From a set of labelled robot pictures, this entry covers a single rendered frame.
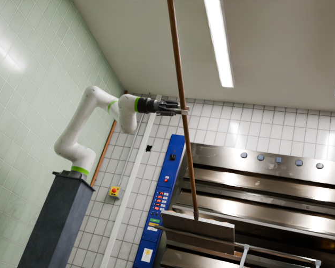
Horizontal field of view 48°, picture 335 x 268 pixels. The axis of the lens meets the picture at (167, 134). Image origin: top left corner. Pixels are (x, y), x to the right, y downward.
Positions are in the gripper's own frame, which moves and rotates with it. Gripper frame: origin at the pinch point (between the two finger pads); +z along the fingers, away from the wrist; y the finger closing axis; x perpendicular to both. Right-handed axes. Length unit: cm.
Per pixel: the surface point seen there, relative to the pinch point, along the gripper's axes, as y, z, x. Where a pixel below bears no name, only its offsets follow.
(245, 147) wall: -100, 17, -118
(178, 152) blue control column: -83, -44, -122
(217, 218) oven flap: -27, 8, -133
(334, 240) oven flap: -27, 97, -130
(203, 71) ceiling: -128, -27, -58
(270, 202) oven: -55, 47, -134
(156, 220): -19, -46, -145
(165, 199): -38, -43, -138
